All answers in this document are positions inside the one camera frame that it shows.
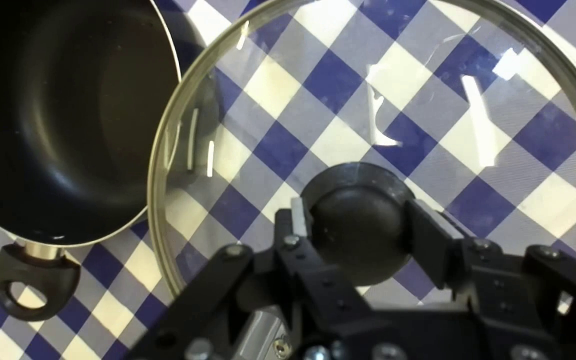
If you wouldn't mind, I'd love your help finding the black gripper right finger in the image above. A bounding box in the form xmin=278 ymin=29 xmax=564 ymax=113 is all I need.
xmin=402 ymin=194 xmax=576 ymax=360

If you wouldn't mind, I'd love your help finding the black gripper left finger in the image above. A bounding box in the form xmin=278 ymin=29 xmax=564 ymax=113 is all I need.
xmin=126 ymin=197 xmax=373 ymax=360

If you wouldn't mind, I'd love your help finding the clear glass lid black knob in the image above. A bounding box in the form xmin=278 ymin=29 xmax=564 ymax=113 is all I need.
xmin=145 ymin=0 xmax=576 ymax=316

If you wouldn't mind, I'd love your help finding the black cooking pot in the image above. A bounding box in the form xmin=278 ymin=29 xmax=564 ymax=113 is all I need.
xmin=0 ymin=0 xmax=207 ymax=325

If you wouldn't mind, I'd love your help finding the blue white checkered tablecloth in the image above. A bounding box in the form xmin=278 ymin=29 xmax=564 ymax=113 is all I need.
xmin=0 ymin=0 xmax=576 ymax=360

